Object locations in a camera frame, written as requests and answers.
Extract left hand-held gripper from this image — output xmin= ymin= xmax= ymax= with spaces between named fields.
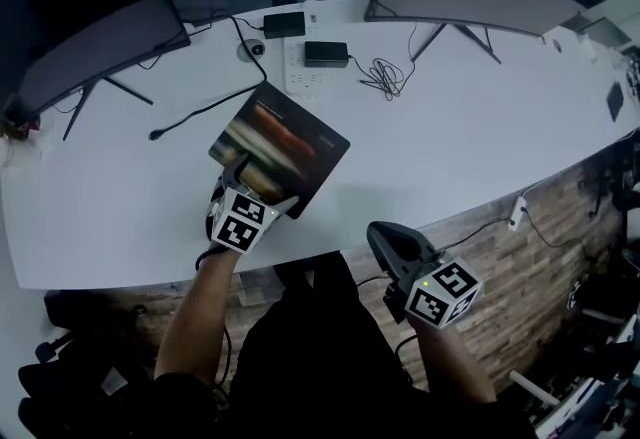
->
xmin=207 ymin=152 xmax=301 ymax=256

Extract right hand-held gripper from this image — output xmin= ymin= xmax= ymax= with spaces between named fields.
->
xmin=366 ymin=220 xmax=485 ymax=330

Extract colourful striped mouse pad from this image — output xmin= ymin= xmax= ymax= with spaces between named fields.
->
xmin=208 ymin=80 xmax=351 ymax=221

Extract person's right forearm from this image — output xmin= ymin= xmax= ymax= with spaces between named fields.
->
xmin=407 ymin=316 xmax=497 ymax=403

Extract person's left forearm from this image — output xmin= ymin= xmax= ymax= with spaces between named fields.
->
xmin=153 ymin=246 xmax=236 ymax=386

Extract white floor power strip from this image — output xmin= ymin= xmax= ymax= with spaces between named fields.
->
xmin=507 ymin=195 xmax=530 ymax=232

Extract person's black clothing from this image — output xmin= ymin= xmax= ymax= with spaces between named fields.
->
xmin=152 ymin=251 xmax=539 ymax=439

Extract black power adapter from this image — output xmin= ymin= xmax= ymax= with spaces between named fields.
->
xmin=303 ymin=40 xmax=350 ymax=69
xmin=263 ymin=11 xmax=306 ymax=39

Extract black flat monitor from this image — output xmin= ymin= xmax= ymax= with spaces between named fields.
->
xmin=0 ymin=0 xmax=192 ymax=142

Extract black flat device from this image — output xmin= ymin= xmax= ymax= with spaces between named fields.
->
xmin=606 ymin=80 xmax=625 ymax=122

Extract black cable with plug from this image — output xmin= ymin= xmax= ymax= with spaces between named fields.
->
xmin=148 ymin=14 xmax=269 ymax=142

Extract tangled black cable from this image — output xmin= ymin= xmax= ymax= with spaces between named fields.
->
xmin=348 ymin=55 xmax=417 ymax=102

